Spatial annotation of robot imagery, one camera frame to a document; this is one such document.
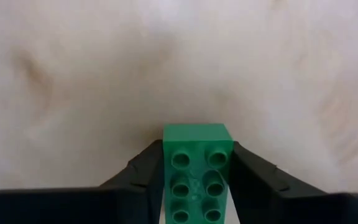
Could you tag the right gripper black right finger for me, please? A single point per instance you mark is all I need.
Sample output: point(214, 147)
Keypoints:
point(291, 208)

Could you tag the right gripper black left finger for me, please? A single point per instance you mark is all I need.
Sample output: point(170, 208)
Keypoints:
point(73, 208)

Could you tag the green rectangular block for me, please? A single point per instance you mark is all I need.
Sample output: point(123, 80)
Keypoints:
point(197, 137)

